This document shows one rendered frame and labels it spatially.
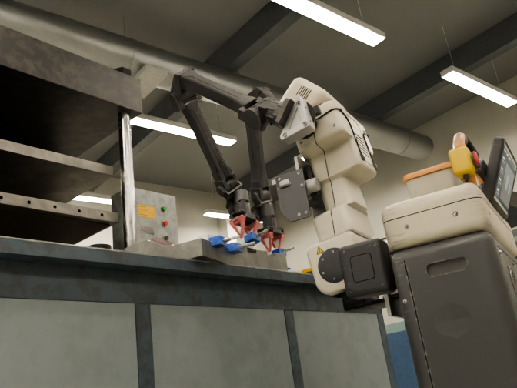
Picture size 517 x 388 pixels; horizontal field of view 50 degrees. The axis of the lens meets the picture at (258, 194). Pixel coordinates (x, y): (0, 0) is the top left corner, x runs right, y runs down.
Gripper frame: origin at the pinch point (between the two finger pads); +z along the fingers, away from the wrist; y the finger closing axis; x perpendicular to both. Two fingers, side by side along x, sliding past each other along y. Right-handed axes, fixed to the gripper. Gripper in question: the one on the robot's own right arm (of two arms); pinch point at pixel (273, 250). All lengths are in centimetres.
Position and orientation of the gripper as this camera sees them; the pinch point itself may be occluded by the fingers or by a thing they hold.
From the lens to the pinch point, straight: 231.2
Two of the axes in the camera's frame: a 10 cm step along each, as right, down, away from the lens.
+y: -6.7, -1.8, -7.2
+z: 1.4, 9.2, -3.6
